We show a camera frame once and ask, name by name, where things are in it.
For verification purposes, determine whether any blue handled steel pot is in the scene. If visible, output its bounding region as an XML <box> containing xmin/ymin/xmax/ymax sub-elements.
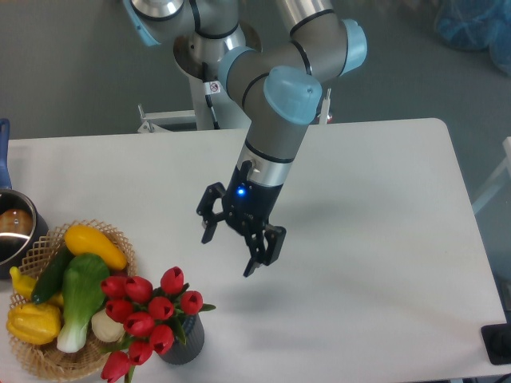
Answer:
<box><xmin>1</xmin><ymin>118</ymin><xmax>48</xmax><ymax>280</ymax></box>

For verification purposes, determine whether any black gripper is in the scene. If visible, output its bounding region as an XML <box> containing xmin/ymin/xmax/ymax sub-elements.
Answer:
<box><xmin>196</xmin><ymin>162</ymin><xmax>287</xmax><ymax>278</ymax></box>

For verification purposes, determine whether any red tulip bouquet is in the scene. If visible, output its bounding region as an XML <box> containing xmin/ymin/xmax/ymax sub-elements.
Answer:
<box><xmin>101</xmin><ymin>267</ymin><xmax>216</xmax><ymax>382</ymax></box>

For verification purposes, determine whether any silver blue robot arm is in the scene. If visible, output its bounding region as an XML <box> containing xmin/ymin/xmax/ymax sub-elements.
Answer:
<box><xmin>124</xmin><ymin>1</ymin><xmax>367</xmax><ymax>274</ymax></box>

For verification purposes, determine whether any small yellow gourd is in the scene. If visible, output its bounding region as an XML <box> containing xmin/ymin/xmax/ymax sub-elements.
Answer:
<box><xmin>9</xmin><ymin>267</ymin><xmax>64</xmax><ymax>308</ymax></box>

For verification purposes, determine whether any green cucumber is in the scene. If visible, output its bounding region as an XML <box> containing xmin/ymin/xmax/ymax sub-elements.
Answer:
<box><xmin>30</xmin><ymin>246</ymin><xmax>74</xmax><ymax>306</ymax></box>

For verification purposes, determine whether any dark grey ribbed vase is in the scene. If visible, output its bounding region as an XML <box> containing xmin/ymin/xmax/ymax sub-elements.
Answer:
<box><xmin>160</xmin><ymin>314</ymin><xmax>205</xmax><ymax>365</ymax></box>

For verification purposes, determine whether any green bok choy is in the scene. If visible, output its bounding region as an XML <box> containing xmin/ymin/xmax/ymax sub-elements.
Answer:
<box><xmin>57</xmin><ymin>253</ymin><xmax>110</xmax><ymax>353</ymax></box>

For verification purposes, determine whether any yellow squash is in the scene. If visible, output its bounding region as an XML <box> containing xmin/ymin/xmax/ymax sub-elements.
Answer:
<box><xmin>64</xmin><ymin>224</ymin><xmax>128</xmax><ymax>270</ymax></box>

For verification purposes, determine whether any white frame at right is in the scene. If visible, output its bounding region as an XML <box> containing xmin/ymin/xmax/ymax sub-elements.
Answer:
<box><xmin>472</xmin><ymin>136</ymin><xmax>510</xmax><ymax>215</ymax></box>

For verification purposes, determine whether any woven bamboo basket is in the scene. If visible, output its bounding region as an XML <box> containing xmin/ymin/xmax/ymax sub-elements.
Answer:
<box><xmin>9</xmin><ymin>219</ymin><xmax>137</xmax><ymax>382</ymax></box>

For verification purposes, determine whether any black cable on pedestal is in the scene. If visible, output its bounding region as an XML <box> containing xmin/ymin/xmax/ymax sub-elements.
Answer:
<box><xmin>201</xmin><ymin>61</ymin><xmax>221</xmax><ymax>130</ymax></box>

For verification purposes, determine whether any black device at table edge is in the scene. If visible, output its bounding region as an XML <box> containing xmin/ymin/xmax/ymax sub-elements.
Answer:
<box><xmin>481</xmin><ymin>323</ymin><xmax>510</xmax><ymax>365</ymax></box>

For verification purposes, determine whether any blue plastic bag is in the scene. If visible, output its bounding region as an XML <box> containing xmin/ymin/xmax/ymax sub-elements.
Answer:
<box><xmin>434</xmin><ymin>1</ymin><xmax>510</xmax><ymax>75</ymax></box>

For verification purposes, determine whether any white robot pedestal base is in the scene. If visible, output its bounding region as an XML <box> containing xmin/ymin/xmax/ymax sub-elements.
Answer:
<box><xmin>137</xmin><ymin>23</ymin><xmax>333</xmax><ymax>134</ymax></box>

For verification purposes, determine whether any yellow bell pepper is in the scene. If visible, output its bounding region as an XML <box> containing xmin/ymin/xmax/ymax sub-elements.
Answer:
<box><xmin>6</xmin><ymin>302</ymin><xmax>61</xmax><ymax>345</ymax></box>

